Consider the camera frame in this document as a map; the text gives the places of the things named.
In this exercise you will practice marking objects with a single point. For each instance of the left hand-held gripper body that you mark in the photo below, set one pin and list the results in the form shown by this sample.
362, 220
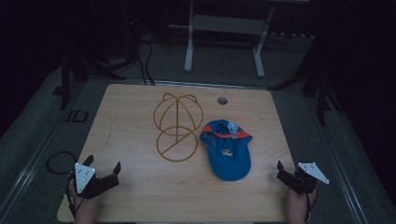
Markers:
83, 177

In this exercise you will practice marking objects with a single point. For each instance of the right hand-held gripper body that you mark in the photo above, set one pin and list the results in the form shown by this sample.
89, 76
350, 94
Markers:
306, 180

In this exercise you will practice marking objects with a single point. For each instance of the person's right hand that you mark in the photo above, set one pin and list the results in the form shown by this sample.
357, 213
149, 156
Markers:
298, 207

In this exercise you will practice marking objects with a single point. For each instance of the person's left hand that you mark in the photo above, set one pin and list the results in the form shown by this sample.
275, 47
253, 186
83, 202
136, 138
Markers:
87, 207

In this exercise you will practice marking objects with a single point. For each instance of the blue cap with orange trim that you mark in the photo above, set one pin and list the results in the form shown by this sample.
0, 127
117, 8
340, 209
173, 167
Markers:
229, 152

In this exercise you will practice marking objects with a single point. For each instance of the black metal stand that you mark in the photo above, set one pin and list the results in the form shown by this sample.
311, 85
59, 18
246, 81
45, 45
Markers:
322, 102
64, 90

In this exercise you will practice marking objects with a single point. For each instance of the black rectangular floor frame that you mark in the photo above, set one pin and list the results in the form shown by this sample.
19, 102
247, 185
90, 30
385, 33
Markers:
79, 116

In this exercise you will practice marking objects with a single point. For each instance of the white metal desk frame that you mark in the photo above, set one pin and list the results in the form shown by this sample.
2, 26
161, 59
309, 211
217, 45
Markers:
189, 46

